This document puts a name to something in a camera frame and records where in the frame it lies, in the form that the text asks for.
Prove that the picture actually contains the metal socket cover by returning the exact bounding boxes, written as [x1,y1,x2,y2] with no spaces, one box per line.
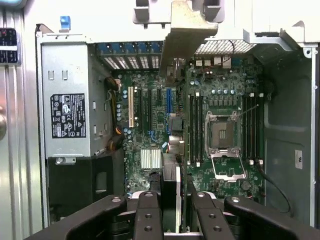
[210,151,248,183]

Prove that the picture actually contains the silver chipset heatsink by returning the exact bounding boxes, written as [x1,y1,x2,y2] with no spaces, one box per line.
[140,149,162,170]

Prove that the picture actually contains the black plastic disk bay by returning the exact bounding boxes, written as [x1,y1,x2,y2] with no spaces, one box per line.
[46,151,126,216]

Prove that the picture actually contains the CPU socket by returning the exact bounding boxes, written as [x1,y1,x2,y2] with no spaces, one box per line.
[204,111,243,156]

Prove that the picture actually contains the black RAM slot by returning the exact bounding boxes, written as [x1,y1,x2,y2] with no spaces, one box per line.
[195,92,204,168]
[242,92,254,165]
[253,92,265,166]
[188,93,195,166]

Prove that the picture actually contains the white sticker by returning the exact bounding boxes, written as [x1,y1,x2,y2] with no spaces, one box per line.
[294,149,305,170]

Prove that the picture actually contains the long black expansion slot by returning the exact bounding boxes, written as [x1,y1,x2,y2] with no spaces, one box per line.
[137,87,144,133]
[146,88,153,131]

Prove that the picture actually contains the white expansion slot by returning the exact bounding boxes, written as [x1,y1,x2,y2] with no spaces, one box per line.
[127,86,135,128]

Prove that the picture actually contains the thin metal locking lever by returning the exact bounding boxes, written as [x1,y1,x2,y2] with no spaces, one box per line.
[236,104,260,118]

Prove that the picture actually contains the blue expansion slot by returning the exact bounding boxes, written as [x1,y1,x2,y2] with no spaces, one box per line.
[165,87,173,115]

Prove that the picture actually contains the open grey PC case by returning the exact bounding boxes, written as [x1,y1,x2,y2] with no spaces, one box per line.
[34,21,320,227]

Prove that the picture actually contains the green motherboard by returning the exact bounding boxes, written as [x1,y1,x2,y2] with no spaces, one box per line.
[121,56,266,202]

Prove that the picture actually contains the grey power supply unit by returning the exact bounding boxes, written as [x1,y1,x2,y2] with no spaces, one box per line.
[40,41,114,159]

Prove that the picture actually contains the blue plastic case latch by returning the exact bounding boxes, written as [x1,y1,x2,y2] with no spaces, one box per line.
[59,15,72,32]

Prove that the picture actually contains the dark printed label plate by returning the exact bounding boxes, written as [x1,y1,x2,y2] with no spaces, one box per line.
[0,27,21,66]

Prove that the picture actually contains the power supply wire bundle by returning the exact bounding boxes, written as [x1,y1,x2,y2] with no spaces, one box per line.
[104,76,125,152]

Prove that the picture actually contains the thin red black wire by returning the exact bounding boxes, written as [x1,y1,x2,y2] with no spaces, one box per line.
[219,39,236,67]

